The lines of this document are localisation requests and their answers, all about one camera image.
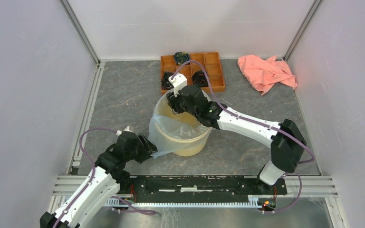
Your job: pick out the rolled tie blue yellow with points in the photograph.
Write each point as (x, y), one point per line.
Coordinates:
(181, 57)

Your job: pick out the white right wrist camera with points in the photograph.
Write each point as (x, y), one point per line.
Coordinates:
(178, 81)

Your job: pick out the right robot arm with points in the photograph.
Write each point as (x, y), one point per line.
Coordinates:
(284, 139)

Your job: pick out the corner aluminium post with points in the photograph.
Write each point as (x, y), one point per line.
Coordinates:
(302, 29)
(79, 30)

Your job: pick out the rolled tie black orange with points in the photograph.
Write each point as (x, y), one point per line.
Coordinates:
(199, 79)

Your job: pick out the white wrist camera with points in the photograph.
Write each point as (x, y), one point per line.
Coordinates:
(178, 81)
(127, 129)

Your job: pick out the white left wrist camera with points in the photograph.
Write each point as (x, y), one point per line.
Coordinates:
(127, 129)

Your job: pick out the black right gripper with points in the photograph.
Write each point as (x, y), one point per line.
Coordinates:
(173, 102)

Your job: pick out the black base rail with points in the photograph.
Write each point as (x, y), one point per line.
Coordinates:
(196, 192)

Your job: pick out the left corner aluminium post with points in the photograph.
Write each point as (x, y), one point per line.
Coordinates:
(79, 30)

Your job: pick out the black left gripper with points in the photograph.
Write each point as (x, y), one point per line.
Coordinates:
(147, 148)

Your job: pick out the pink cloth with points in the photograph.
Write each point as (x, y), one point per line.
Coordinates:
(263, 74)

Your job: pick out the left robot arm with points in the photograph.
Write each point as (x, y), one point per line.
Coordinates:
(106, 179)

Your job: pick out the right corner aluminium post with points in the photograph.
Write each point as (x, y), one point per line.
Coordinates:
(302, 29)

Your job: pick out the rolled tie dark blue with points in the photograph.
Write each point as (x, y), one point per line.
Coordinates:
(165, 83)

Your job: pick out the translucent blue trash bag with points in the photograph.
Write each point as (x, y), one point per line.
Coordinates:
(176, 132)

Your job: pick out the yellow plastic trash bin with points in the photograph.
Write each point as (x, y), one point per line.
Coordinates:
(185, 135)

